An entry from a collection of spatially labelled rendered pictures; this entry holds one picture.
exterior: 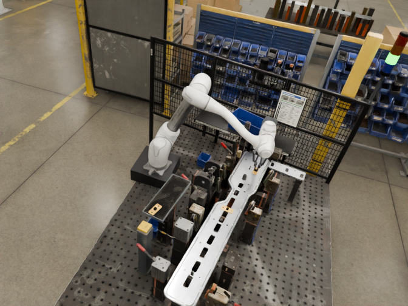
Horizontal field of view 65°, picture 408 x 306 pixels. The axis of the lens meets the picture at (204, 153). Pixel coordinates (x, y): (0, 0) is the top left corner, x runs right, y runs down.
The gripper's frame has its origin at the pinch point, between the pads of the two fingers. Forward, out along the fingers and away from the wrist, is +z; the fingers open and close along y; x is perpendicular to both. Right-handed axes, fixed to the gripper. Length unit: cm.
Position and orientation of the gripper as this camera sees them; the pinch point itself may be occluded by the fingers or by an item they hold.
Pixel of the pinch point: (257, 166)
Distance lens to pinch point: 250.5
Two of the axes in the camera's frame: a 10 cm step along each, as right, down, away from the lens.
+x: 4.2, -5.5, 7.2
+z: -1.2, 7.5, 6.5
